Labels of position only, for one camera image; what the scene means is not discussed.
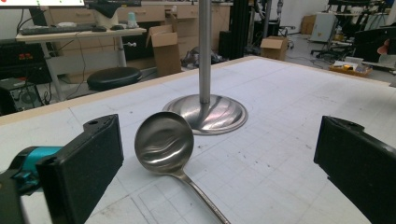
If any grey bag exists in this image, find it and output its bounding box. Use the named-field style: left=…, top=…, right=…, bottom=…
left=181, top=46, right=232, bottom=68

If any black equipment rack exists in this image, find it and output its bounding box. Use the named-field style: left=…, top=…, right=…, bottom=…
left=0, top=38, right=52, bottom=83

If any black round stool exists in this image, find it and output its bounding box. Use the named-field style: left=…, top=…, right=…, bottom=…
left=86, top=66, right=143, bottom=92

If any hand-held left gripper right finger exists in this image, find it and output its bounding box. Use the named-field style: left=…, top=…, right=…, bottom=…
left=313, top=116, right=396, bottom=224

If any computer monitor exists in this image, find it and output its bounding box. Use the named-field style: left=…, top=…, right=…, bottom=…
left=0, top=0, right=86, bottom=8

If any steel ladle with brown handle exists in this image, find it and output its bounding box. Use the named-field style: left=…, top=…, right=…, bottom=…
left=134, top=111, right=232, bottom=224

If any black keyboard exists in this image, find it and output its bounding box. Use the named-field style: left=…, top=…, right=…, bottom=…
left=19, top=24, right=97, bottom=36

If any white grid mat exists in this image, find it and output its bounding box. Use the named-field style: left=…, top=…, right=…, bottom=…
left=0, top=57, right=396, bottom=224

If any pale teal bottle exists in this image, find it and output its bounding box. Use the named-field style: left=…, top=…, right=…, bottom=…
left=127, top=11, right=138, bottom=29

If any tall open cardboard box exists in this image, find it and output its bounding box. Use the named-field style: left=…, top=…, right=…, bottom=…
left=145, top=23, right=182, bottom=77

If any black metal frame post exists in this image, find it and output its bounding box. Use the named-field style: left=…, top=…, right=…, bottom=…
left=230, top=0, right=250, bottom=60

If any small cardboard box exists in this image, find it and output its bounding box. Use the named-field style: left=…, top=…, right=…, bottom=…
left=260, top=35, right=290, bottom=62

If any yellow tray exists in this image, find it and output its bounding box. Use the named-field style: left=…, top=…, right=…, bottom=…
left=329, top=60, right=373, bottom=77

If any wooden drawer cabinet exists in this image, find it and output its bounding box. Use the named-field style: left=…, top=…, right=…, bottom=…
left=45, top=3, right=233, bottom=83

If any black computer tower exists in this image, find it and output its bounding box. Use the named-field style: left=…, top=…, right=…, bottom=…
left=0, top=77, right=43, bottom=116

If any white desk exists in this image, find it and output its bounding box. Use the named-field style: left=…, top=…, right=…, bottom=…
left=15, top=27, right=148, bottom=102

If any white cabinet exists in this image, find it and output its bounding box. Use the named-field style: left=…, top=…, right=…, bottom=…
left=309, top=12, right=337, bottom=43

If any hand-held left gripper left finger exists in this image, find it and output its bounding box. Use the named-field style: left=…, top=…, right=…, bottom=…
left=35, top=114, right=124, bottom=224

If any black office chair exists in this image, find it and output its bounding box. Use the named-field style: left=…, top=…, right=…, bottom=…
left=353, top=26, right=396, bottom=63

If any steel utensil stand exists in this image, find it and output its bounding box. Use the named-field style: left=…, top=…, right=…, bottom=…
left=162, top=0, right=249, bottom=136

